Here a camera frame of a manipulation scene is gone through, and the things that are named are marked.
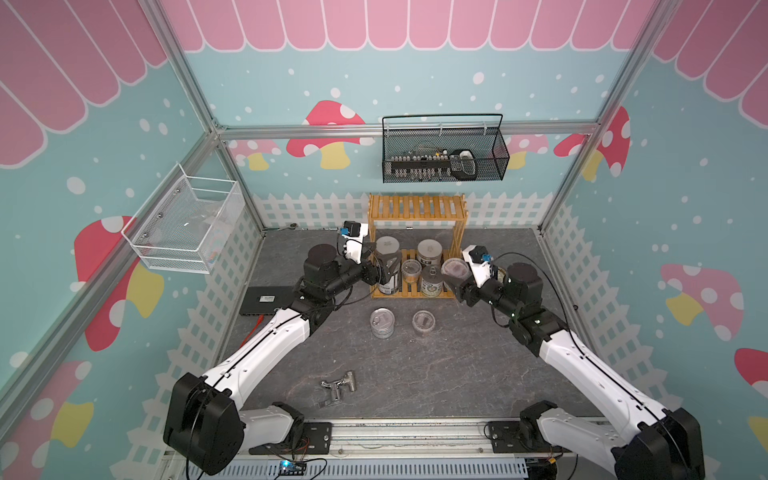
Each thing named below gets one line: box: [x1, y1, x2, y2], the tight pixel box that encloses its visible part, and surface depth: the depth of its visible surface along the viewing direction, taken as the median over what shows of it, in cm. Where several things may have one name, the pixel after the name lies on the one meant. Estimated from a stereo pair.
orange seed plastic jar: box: [441, 258, 473, 281], surface depth 76 cm
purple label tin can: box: [370, 308, 395, 339], surface depth 91 cm
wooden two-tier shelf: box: [368, 193, 469, 299], surface depth 98 cm
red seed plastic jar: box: [412, 310, 436, 336], surface depth 91 cm
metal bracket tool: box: [320, 370, 355, 401], surface depth 83 cm
